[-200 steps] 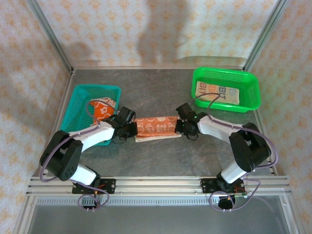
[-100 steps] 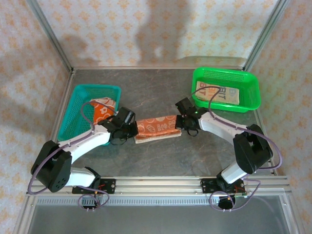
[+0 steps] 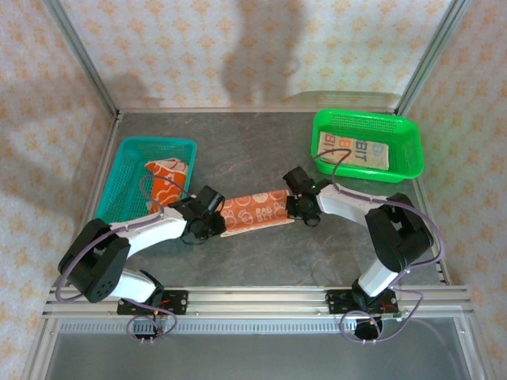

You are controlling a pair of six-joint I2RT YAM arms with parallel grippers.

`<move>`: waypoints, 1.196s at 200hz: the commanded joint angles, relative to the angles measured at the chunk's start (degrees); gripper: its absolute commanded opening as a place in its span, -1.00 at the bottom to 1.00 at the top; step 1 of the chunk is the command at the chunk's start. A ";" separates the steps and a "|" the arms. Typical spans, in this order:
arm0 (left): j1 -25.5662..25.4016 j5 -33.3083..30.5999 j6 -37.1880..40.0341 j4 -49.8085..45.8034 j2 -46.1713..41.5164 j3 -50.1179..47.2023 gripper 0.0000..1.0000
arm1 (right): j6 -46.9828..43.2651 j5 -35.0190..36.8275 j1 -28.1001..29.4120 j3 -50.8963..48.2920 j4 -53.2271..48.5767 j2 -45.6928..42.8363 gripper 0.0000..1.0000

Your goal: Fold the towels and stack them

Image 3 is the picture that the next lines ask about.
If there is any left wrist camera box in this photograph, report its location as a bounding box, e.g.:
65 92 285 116
196 184 224 212

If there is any white towel with coloured letters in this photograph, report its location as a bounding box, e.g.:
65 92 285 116
316 130 391 172

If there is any teal plastic basket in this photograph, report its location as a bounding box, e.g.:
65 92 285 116
93 136 198 226

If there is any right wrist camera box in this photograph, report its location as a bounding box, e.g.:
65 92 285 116
282 167 314 192

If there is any wide aluminium mounting rail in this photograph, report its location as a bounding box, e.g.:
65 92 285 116
43 285 475 318

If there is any grey slotted cable duct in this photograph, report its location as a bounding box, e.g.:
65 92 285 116
57 321 460 336

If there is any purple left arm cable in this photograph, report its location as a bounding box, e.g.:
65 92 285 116
57 176 194 344

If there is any aluminium frame post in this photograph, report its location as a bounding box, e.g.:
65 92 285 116
395 0 472 116
41 0 120 116

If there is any light orange rabbit towel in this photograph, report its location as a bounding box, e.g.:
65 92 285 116
219 188 295 238

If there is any bright orange flower towel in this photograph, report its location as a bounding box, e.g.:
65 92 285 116
143 157 189 217

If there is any green plastic basket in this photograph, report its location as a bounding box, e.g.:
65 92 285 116
310 108 425 184

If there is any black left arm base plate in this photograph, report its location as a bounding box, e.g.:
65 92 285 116
116 290 189 317

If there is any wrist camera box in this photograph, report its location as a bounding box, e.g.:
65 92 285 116
196 184 224 212
282 167 314 192

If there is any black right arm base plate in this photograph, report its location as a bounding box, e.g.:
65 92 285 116
325 288 398 316

